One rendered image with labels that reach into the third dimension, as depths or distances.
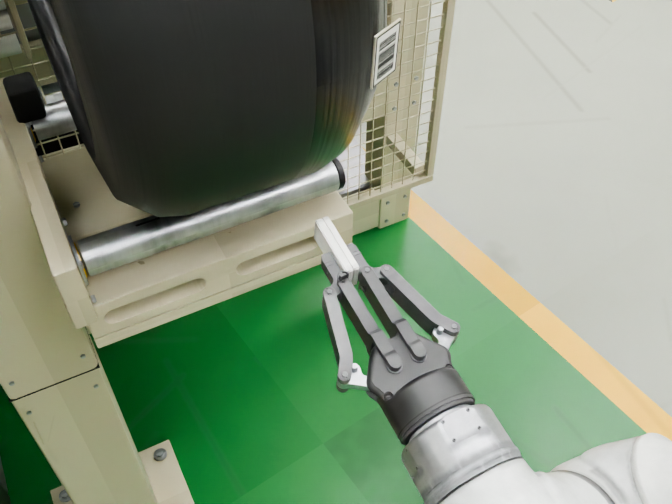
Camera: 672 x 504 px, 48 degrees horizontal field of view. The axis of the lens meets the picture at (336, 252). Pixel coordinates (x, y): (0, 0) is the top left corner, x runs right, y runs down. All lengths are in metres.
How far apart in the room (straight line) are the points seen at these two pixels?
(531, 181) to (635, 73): 0.74
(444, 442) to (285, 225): 0.44
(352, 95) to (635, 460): 0.41
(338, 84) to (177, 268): 0.35
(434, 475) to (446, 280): 1.45
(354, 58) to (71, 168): 0.61
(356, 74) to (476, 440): 0.35
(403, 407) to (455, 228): 1.57
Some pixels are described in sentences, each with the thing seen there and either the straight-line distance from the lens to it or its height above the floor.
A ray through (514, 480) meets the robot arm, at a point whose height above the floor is 1.01.
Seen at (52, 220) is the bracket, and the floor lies 0.95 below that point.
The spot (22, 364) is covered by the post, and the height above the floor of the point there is 0.69.
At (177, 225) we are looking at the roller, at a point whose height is 0.92.
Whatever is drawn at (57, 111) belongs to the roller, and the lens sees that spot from 1.13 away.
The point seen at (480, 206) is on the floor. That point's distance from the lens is 2.27.
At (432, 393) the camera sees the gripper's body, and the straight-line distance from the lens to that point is 0.65.
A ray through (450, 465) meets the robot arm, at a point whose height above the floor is 1.01.
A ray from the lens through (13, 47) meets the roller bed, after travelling 1.28.
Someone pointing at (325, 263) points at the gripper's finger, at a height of 1.01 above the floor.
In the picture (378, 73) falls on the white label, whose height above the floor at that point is 1.14.
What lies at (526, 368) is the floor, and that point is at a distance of 1.93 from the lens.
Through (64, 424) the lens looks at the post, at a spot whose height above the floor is 0.51.
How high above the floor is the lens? 1.56
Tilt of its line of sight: 48 degrees down
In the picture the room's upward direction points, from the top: straight up
